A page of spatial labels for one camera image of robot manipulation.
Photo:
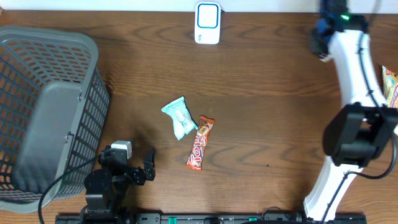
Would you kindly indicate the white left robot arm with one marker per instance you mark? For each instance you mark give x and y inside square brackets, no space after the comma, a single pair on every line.
[106,188]

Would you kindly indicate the red chocolate bar wrapper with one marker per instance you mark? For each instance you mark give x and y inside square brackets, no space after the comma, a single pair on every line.
[195,159]

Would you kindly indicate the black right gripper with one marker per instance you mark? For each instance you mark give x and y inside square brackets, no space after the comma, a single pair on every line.
[318,45]

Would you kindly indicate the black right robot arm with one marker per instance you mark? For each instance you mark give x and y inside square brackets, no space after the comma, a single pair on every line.
[360,141]

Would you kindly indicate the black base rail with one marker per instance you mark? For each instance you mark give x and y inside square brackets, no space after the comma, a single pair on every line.
[270,215]

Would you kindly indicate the large yellow snack bag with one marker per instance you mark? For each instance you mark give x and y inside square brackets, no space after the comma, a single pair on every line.
[390,87]

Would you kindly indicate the grey plastic lattice basket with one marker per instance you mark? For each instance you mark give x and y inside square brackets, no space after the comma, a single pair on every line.
[53,108]

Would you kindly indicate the light teal wipes packet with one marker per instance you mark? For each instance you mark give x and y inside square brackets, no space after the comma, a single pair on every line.
[182,120]

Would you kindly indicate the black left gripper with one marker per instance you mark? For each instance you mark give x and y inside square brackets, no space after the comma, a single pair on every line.
[139,177]

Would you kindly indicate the white barcode scanner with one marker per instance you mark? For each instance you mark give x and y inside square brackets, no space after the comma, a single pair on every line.
[207,23]

